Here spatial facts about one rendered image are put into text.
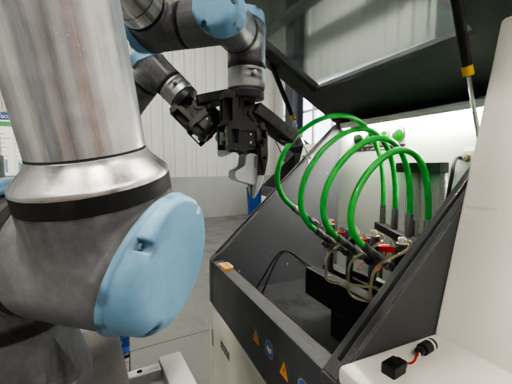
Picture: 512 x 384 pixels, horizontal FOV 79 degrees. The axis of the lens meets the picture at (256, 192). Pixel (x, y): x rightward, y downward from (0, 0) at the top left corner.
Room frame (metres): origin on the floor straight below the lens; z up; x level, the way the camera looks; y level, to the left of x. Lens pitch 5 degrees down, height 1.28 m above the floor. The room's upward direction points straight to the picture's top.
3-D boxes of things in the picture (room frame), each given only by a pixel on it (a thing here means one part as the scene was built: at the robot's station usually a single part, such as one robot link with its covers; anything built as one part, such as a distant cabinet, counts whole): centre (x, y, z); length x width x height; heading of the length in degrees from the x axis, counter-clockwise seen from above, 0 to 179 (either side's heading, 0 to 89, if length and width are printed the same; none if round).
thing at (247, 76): (0.63, 0.02, 1.45); 0.08 x 0.08 x 0.05
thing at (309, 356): (0.77, 0.00, 0.87); 0.62 x 0.04 x 0.16; 25
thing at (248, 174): (0.62, 0.02, 1.26); 0.06 x 0.03 x 0.09; 115
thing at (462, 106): (0.98, -0.45, 1.43); 0.54 x 0.03 x 0.02; 25
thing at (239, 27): (0.54, 0.06, 1.52); 0.11 x 0.11 x 0.08; 73
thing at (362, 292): (0.76, -0.26, 0.91); 0.34 x 0.10 x 0.15; 25
